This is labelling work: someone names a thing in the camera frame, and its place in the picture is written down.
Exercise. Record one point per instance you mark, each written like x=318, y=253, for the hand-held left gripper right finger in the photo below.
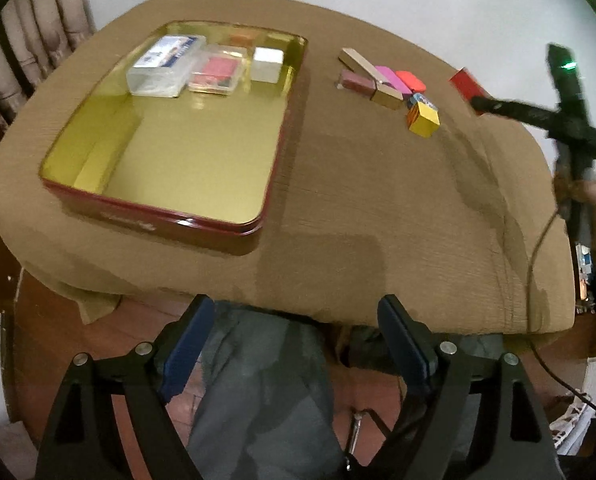
x=408, y=350

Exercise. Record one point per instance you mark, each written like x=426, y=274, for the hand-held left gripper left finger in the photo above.
x=185, y=350

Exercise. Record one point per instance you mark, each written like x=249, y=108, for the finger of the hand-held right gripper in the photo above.
x=513, y=109

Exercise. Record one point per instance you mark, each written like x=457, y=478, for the red rectangular box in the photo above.
x=468, y=84

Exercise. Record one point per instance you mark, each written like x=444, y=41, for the yellow cube box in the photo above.
x=423, y=119

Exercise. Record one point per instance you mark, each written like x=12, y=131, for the small blue patterned box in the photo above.
x=419, y=99

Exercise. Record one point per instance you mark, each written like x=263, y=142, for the orange-red rounded box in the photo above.
x=410, y=80

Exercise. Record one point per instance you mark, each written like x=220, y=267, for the pink eraser block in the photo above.
x=393, y=79

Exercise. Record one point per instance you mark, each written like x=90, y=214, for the short gold box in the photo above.
x=387, y=96

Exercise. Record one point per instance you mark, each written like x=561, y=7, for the maroon small box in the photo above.
x=355, y=81

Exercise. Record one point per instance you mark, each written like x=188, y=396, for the long gold bar box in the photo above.
x=359, y=61

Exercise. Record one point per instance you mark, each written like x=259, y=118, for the red tin box gold inside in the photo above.
x=178, y=160

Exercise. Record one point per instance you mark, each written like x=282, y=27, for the white plastic basket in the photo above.
x=573, y=425

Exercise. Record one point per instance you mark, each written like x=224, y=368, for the small white box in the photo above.
x=267, y=65

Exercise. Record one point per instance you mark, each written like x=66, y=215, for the clear plastic case red insert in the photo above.
x=218, y=70

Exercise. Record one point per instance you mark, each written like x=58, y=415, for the clear plastic box blue card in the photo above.
x=165, y=65

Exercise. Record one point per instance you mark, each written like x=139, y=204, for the beige patterned curtain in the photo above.
x=38, y=25

